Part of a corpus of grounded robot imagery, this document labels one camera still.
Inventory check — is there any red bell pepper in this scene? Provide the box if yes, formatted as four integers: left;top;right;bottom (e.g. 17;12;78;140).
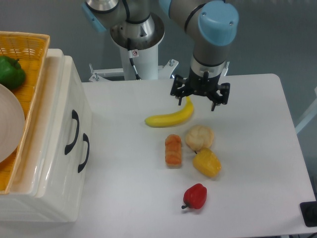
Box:
181;183;207;210

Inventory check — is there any yellow banana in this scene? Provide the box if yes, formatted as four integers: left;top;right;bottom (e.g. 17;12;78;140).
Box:
144;97;194;127

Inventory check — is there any yellow bell pepper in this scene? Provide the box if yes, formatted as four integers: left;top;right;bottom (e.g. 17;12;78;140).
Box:
193;148;221;178

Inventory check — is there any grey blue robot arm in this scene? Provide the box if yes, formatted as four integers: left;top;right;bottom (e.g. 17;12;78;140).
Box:
82;0;239;106

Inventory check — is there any black lower drawer handle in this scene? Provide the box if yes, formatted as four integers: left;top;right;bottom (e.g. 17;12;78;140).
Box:
77;133;90;173

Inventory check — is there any black device at edge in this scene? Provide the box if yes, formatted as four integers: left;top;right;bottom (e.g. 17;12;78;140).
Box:
300;201;317;227

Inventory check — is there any beige round plate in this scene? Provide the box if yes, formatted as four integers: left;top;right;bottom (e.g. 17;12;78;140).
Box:
0;85;25;162

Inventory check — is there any orange croissant bread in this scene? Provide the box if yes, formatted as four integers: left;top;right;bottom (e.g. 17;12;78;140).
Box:
165;134;182;167

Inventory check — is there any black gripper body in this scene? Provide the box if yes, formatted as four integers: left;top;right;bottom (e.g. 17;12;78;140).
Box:
187;69;220;97

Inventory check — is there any white metal frame right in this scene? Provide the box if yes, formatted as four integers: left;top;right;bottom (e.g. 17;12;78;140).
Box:
295;98;317;135

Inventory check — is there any black top drawer handle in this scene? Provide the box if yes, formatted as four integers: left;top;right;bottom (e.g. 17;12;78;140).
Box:
64;110;80;156

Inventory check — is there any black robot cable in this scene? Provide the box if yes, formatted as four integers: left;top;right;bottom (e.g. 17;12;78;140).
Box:
126;38;142;80

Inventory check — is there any black drawer handle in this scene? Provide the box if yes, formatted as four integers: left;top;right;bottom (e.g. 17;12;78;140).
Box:
64;110;80;156
77;133;90;173

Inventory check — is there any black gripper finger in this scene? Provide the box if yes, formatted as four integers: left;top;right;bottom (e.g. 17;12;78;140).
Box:
209;83;230;111
170;74;191;106

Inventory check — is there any round cream bread roll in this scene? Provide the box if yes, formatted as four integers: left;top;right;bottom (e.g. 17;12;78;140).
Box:
185;124;214;151

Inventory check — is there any yellow woven basket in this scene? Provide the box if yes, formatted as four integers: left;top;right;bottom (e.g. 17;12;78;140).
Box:
0;31;50;195

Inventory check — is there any white drawer cabinet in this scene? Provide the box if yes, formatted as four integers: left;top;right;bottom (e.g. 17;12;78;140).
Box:
0;49;92;222

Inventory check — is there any green bell pepper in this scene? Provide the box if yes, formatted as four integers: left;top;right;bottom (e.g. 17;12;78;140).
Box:
0;56;26;90

